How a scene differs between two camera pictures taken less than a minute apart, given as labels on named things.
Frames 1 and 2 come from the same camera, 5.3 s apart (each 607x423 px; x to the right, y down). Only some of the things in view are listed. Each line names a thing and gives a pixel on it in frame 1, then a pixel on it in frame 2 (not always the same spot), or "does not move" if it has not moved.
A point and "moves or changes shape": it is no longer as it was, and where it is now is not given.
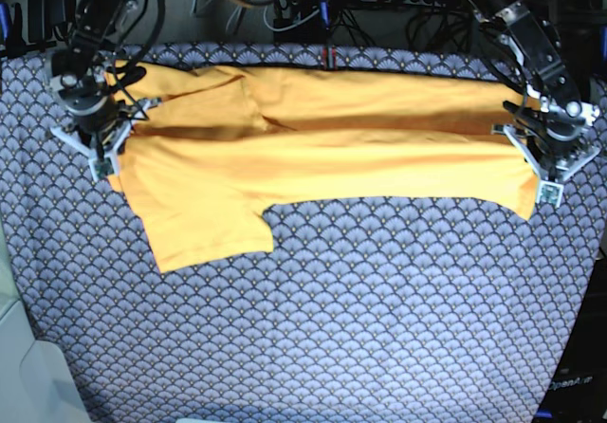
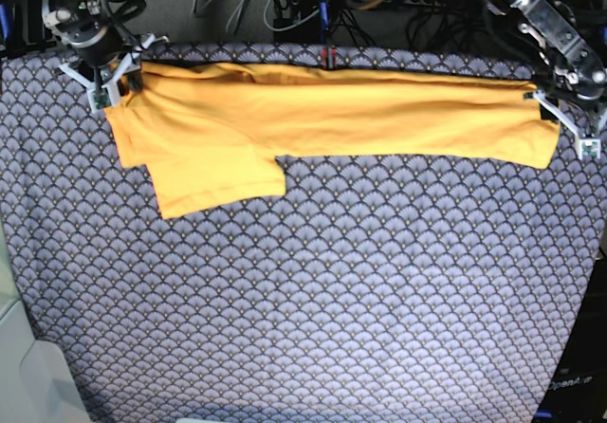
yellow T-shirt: [211, 147] moves or changes shape
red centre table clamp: [329, 58] does not move
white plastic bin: [31, 390] does not move
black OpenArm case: [578, 390] does not move
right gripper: [557, 134] → [582, 79]
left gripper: [89, 105] → [82, 24]
